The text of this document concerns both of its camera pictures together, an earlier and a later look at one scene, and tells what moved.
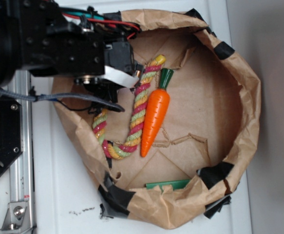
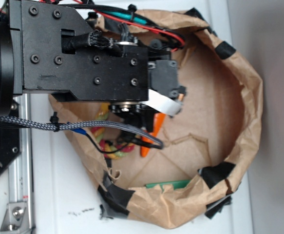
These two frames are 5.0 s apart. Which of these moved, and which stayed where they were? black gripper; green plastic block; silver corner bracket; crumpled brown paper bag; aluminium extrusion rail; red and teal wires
Moved: black gripper; red and teal wires
Stayed: crumpled brown paper bag; silver corner bracket; green plastic block; aluminium extrusion rail
